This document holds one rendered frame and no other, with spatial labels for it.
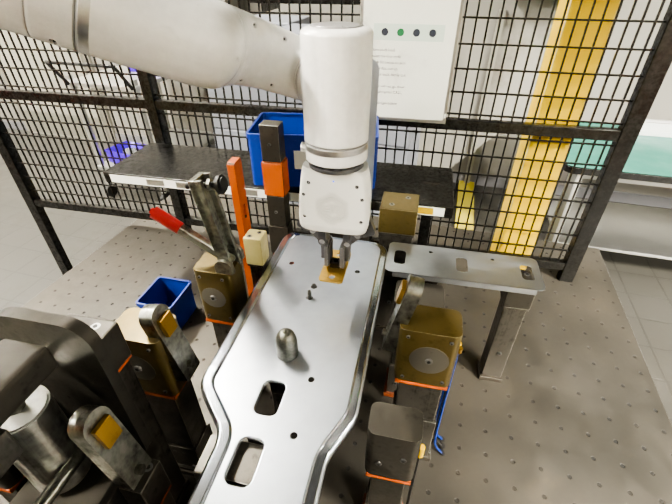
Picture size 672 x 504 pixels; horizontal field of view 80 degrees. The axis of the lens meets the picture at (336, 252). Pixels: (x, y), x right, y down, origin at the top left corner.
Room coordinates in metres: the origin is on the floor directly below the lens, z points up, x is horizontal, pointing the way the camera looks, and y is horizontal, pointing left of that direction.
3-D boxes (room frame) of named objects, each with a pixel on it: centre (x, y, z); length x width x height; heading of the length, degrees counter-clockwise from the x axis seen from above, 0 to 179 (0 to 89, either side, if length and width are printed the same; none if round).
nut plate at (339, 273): (0.51, 0.00, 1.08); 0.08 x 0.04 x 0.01; 168
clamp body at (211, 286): (0.56, 0.22, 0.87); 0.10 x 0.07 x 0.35; 78
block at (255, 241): (0.63, 0.15, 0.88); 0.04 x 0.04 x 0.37; 78
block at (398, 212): (0.76, -0.14, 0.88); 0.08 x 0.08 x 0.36; 78
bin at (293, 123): (0.97, 0.05, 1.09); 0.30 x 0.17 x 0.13; 85
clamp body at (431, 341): (0.42, -0.16, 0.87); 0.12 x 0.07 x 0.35; 78
